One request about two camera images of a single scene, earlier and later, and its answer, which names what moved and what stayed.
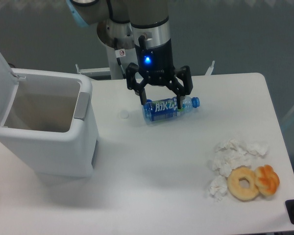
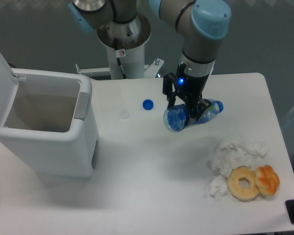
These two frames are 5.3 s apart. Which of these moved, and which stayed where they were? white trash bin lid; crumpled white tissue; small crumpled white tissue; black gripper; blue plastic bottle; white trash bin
Moved: black gripper; blue plastic bottle
Stayed: white trash bin lid; small crumpled white tissue; crumpled white tissue; white trash bin
